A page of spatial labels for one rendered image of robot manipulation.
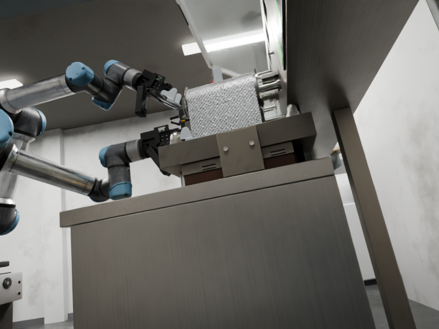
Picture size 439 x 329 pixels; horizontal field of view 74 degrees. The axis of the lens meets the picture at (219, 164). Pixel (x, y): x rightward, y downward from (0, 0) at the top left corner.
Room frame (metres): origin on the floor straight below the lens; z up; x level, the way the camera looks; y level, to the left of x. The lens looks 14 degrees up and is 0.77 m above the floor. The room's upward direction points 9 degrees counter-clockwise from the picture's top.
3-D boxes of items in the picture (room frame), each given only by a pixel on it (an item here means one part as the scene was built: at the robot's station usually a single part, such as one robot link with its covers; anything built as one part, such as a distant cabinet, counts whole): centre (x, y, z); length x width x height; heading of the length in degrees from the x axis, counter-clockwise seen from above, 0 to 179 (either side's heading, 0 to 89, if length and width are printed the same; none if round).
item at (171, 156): (0.77, -0.06, 1.00); 0.40 x 0.16 x 0.06; 79
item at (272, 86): (0.93, -0.22, 1.25); 0.07 x 0.04 x 0.04; 79
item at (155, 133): (0.94, 0.19, 1.12); 0.12 x 0.08 x 0.09; 79
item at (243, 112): (0.90, -0.04, 1.11); 0.23 x 0.01 x 0.18; 79
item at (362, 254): (3.95, -1.63, 0.68); 0.72 x 0.62 x 1.36; 177
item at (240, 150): (0.68, -0.05, 0.97); 0.10 x 0.03 x 0.11; 79
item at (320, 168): (1.90, -0.14, 0.88); 2.52 x 0.66 x 0.04; 169
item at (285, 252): (1.89, -0.16, 0.43); 2.52 x 0.64 x 0.86; 169
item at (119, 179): (0.98, 0.36, 1.01); 0.11 x 0.08 x 0.11; 48
